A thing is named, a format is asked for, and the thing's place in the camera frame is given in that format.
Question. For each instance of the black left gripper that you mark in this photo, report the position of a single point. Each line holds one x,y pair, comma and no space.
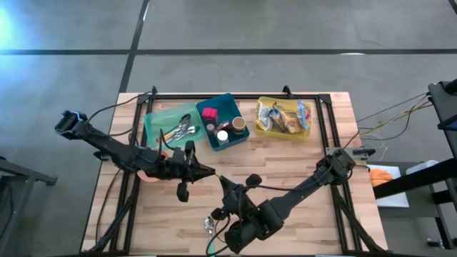
178,171

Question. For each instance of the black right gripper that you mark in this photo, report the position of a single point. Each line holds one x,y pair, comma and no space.
239,205

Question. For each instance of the bagel seasoning jar white lid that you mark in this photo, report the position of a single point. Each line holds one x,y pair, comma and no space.
222,135

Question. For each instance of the thin silver metal utensil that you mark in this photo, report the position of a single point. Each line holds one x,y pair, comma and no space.
193,130

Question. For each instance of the silver cutlery pile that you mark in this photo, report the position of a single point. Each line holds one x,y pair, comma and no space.
168,136

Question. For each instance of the brown cup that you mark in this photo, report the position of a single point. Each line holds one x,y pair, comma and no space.
238,125

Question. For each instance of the yellow creamy chicken ramen packet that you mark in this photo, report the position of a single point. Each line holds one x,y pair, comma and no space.
290,121

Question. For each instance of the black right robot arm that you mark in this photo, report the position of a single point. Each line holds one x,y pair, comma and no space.
285,200

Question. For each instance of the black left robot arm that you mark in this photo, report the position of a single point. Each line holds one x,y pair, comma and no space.
107,146

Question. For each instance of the small jar grey lid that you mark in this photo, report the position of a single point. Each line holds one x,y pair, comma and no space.
210,127

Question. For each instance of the orange plastic bowl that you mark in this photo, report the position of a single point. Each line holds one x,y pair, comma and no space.
143,176

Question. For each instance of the teal translucent plastic bin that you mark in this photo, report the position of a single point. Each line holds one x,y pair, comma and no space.
160,121

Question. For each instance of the blue plastic bin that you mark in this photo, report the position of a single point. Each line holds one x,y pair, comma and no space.
228,105

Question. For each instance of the yellow translucent plastic bin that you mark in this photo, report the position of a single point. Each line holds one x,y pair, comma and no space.
282,135

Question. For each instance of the small electronics control box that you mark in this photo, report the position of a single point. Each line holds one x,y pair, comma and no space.
364,152

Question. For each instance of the orange cloth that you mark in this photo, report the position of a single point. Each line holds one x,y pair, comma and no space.
380,177

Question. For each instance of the white paper sheet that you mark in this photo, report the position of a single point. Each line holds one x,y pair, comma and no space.
392,198

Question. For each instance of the grey metal stand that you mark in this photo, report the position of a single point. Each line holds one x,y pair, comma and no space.
21,173

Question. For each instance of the black equipment stand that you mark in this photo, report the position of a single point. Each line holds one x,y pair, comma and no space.
410,182

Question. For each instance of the white plastic container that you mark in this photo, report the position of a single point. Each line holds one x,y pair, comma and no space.
421,167

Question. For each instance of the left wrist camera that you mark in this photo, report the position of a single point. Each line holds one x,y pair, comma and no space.
178,155

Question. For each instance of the black aluminium table frame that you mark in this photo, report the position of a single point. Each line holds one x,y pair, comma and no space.
250,96

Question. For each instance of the silver corner bracket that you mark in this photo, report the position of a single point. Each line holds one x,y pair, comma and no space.
330,150

